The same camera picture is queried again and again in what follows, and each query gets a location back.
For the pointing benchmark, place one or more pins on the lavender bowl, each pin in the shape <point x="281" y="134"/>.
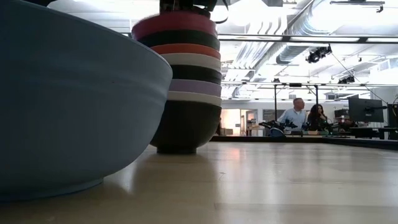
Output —
<point x="196" y="87"/>

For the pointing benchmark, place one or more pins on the coral bowl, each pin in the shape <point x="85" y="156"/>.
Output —
<point x="186" y="48"/>

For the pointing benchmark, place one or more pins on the black bowl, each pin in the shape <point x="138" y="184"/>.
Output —
<point x="180" y="39"/>
<point x="186" y="127"/>
<point x="196" y="73"/>

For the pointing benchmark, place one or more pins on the magenta bowl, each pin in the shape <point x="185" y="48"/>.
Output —
<point x="174" y="25"/>

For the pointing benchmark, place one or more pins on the blue bowl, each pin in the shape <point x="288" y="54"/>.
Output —
<point x="77" y="109"/>

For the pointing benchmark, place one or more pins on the black desk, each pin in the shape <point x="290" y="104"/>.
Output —
<point x="373" y="132"/>

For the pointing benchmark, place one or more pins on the black monitor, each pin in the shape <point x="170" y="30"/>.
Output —
<point x="365" y="110"/>
<point x="393" y="115"/>

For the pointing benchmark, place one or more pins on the white bowl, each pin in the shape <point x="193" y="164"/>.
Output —
<point x="192" y="59"/>
<point x="196" y="97"/>

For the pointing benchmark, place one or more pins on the black aluminium table frame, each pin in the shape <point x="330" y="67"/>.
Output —
<point x="311" y="140"/>

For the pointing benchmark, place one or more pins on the person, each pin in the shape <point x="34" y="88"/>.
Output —
<point x="316" y="116"/>
<point x="293" y="119"/>

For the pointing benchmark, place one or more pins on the black ceiling spotlight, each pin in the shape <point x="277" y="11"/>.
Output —
<point x="346" y="80"/>
<point x="317" y="55"/>

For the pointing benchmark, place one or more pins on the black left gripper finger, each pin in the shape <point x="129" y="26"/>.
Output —
<point x="177" y="6"/>

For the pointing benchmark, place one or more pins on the black background rig frame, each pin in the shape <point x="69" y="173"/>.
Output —
<point x="275" y="109"/>

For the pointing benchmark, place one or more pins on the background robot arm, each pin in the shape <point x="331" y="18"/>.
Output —
<point x="273" y="125"/>

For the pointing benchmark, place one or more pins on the black overhead beam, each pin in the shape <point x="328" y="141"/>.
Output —
<point x="280" y="38"/>

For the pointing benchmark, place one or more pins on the silver ventilation duct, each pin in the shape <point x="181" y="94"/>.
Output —
<point x="292" y="49"/>

